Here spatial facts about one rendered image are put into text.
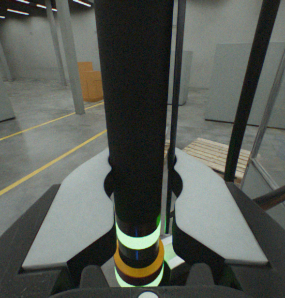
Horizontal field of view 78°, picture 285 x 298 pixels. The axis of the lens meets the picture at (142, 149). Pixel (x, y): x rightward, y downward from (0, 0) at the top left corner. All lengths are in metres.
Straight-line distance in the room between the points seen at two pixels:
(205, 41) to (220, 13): 1.35
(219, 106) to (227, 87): 0.52
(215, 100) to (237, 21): 7.21
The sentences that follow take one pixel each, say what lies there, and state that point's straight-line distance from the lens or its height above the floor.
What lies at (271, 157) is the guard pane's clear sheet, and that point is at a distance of 1.46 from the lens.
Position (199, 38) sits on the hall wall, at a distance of 12.35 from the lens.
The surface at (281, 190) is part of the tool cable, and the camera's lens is 0.31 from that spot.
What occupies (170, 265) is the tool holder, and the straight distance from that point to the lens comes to 0.20.
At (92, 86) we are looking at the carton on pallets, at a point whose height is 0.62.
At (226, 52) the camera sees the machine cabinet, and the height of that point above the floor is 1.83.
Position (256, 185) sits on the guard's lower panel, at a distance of 1.60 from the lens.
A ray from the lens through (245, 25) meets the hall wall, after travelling 12.28.
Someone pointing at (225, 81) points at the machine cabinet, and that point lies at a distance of 5.57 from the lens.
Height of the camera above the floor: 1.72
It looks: 27 degrees down
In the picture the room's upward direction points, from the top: straight up
